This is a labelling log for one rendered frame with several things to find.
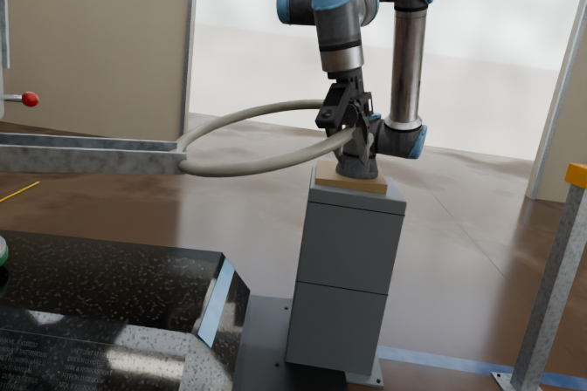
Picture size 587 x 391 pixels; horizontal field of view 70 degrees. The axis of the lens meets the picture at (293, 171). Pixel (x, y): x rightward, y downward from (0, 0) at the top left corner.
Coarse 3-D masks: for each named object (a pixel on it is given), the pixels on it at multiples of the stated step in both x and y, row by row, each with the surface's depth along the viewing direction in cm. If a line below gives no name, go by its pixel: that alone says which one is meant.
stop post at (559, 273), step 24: (576, 168) 168; (576, 192) 169; (576, 216) 168; (576, 240) 170; (552, 264) 178; (576, 264) 173; (552, 288) 176; (552, 312) 179; (528, 336) 187; (552, 336) 182; (528, 360) 185; (504, 384) 195; (528, 384) 188
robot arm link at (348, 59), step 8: (352, 48) 83; (360, 48) 84; (320, 56) 88; (328, 56) 84; (336, 56) 83; (344, 56) 83; (352, 56) 83; (360, 56) 84; (328, 64) 85; (336, 64) 84; (344, 64) 83; (352, 64) 84; (360, 64) 85; (336, 72) 86
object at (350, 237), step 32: (320, 192) 169; (352, 192) 170; (320, 224) 172; (352, 224) 171; (384, 224) 170; (320, 256) 176; (352, 256) 175; (384, 256) 174; (320, 288) 179; (352, 288) 178; (384, 288) 177; (320, 320) 183; (352, 320) 182; (288, 352) 188; (320, 352) 187; (352, 352) 186
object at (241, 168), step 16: (240, 112) 124; (256, 112) 125; (272, 112) 125; (208, 128) 118; (352, 128) 91; (320, 144) 85; (336, 144) 87; (256, 160) 83; (272, 160) 82; (288, 160) 83; (304, 160) 84; (208, 176) 86; (224, 176) 85
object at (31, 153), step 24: (0, 144) 77; (24, 144) 87; (48, 144) 89; (72, 144) 91; (96, 144) 93; (120, 144) 95; (144, 144) 98; (168, 144) 100; (0, 168) 77; (24, 168) 79; (48, 168) 81; (72, 168) 82; (96, 168) 84; (120, 168) 86; (144, 168) 88; (168, 168) 91
